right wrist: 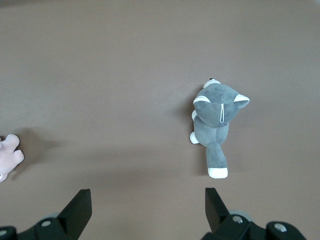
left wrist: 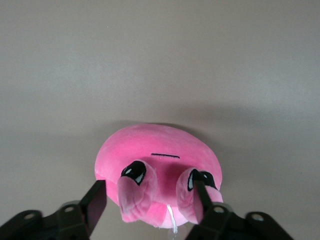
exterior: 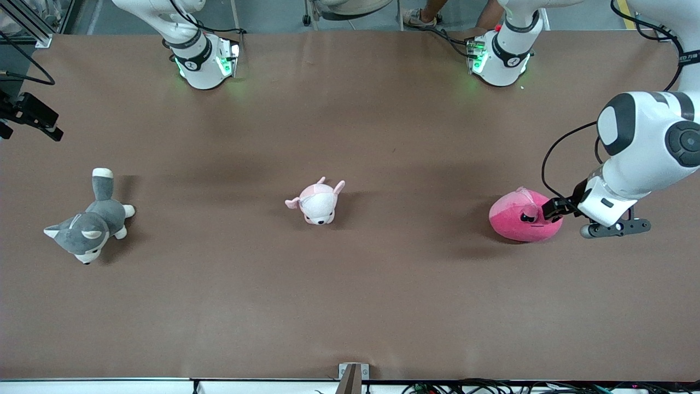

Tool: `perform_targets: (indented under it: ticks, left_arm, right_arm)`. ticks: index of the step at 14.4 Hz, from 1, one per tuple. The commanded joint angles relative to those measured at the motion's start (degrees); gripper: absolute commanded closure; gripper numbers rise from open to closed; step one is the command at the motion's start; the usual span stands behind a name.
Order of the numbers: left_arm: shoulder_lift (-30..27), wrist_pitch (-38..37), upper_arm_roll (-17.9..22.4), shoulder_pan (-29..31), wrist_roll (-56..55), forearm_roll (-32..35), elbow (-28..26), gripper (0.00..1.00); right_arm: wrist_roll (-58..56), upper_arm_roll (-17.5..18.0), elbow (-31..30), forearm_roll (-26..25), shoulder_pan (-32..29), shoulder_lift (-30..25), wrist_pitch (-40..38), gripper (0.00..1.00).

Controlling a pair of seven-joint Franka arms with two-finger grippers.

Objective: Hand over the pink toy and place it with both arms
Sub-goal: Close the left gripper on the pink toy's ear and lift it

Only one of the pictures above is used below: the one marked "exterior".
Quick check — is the round bright pink plush toy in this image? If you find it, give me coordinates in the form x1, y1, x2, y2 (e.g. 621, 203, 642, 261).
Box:
489, 187, 564, 243

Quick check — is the pale pink pig plush toy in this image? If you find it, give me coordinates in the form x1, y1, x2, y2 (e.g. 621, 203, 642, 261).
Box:
284, 176, 346, 226

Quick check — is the grey husky plush toy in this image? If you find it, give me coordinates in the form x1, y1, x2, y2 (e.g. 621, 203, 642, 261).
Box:
43, 167, 136, 265

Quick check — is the person bare leg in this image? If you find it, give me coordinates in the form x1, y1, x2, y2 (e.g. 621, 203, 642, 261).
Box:
475, 0, 506, 32

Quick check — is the person leg with sneaker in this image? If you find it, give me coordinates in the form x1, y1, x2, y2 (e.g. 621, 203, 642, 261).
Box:
402, 0, 450, 30

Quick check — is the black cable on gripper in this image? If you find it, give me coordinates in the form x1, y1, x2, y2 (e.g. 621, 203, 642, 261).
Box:
541, 121, 603, 204

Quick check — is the tangle of black cables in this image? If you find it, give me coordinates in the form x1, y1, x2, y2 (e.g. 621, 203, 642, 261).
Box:
401, 378, 700, 394

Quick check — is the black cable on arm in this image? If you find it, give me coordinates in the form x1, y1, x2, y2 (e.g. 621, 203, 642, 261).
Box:
610, 0, 700, 92

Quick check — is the metal bracket on table edge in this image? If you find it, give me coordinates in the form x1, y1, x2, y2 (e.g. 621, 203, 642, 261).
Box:
337, 362, 370, 394

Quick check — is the black camera on stand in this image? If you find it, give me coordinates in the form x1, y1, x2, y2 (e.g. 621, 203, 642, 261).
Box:
0, 89, 64, 142

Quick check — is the thin black looped cable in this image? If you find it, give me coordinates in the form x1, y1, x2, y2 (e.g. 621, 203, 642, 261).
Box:
0, 30, 56, 86

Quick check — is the aluminium frame profile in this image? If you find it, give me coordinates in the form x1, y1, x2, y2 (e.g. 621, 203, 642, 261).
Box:
0, 0, 74, 49

